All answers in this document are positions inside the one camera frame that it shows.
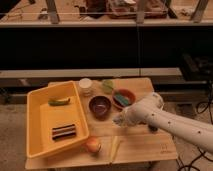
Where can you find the grey towel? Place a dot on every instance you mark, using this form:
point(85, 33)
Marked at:
point(118, 120)

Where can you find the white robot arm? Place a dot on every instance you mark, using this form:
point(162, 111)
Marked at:
point(150, 110)

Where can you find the green glass cup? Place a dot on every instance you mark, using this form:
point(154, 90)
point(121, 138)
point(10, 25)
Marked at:
point(107, 86)

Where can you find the teal sponge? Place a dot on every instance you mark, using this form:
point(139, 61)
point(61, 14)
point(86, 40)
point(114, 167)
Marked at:
point(121, 99)

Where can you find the terracotta bowl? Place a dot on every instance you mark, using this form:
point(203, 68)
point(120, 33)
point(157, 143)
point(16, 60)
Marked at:
point(127, 94)

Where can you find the dark purple bowl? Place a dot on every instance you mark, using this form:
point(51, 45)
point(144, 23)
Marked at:
point(100, 107)

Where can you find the green pepper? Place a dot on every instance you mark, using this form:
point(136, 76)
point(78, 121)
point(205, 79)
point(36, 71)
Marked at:
point(53, 102)

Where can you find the orange apple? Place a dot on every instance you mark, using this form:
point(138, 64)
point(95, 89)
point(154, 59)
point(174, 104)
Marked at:
point(93, 145)

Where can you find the yellow plastic bin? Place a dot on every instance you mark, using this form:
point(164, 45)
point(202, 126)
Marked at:
point(42, 118)

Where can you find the white handled brush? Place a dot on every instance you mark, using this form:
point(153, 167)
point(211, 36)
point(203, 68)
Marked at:
point(152, 128)

